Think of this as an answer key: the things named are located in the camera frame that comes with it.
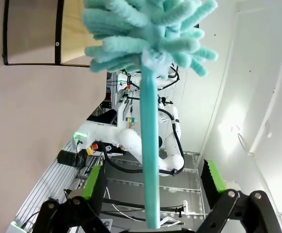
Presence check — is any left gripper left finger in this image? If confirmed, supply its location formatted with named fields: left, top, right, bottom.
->
left=33, top=165, right=107, bottom=233

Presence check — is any teal microfibre duster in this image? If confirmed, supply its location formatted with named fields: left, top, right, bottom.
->
left=82, top=0, right=219, bottom=230

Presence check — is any yellow red emergency stop button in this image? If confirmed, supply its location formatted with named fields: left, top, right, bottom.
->
left=86, top=143, right=100, bottom=156

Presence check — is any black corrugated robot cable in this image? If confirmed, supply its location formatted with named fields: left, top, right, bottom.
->
left=99, top=142, right=144, bottom=174

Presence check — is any black cylindrical device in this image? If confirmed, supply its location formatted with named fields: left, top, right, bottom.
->
left=57, top=150, right=78, bottom=167

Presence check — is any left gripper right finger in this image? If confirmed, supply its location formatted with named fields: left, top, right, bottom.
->
left=196, top=159, right=281, bottom=233

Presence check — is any wooden shelf with black frame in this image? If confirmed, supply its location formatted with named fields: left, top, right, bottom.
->
left=2, top=0, right=107, bottom=67

